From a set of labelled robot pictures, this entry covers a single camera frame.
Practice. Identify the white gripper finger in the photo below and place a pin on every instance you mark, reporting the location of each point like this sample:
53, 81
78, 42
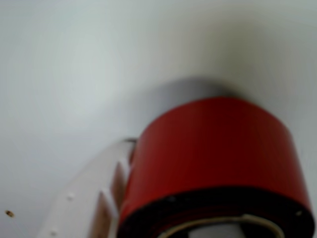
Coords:
81, 203

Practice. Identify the red tape roll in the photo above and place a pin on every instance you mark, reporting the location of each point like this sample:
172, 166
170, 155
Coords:
210, 148

